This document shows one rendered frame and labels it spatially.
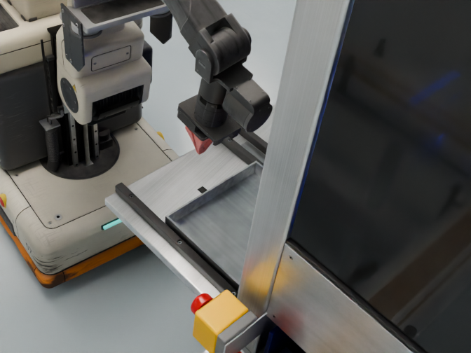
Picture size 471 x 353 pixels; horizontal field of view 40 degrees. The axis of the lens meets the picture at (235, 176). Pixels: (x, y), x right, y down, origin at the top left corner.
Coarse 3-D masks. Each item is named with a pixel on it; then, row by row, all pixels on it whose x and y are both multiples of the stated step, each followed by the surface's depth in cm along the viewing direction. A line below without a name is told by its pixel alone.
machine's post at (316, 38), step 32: (320, 0) 66; (352, 0) 64; (320, 32) 68; (288, 64) 73; (320, 64) 70; (288, 96) 76; (320, 96) 72; (288, 128) 79; (288, 160) 81; (288, 192) 84; (256, 224) 94; (288, 224) 88; (256, 256) 98; (256, 288) 102; (256, 352) 113
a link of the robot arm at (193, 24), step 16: (176, 0) 97; (192, 0) 96; (208, 0) 97; (176, 16) 99; (192, 16) 95; (208, 16) 96; (224, 16) 97; (192, 32) 96; (208, 32) 100; (224, 32) 97; (240, 32) 97; (192, 48) 99; (208, 48) 96; (224, 48) 96; (240, 48) 97; (224, 64) 97
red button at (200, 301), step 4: (200, 296) 105; (204, 296) 105; (208, 296) 106; (196, 300) 105; (200, 300) 105; (204, 300) 105; (208, 300) 105; (192, 304) 105; (196, 304) 105; (200, 304) 104; (204, 304) 104; (192, 308) 105; (196, 308) 104
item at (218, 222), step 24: (216, 192) 138; (240, 192) 140; (168, 216) 129; (192, 216) 134; (216, 216) 135; (240, 216) 136; (192, 240) 126; (216, 240) 130; (240, 240) 131; (216, 264) 122; (240, 264) 127
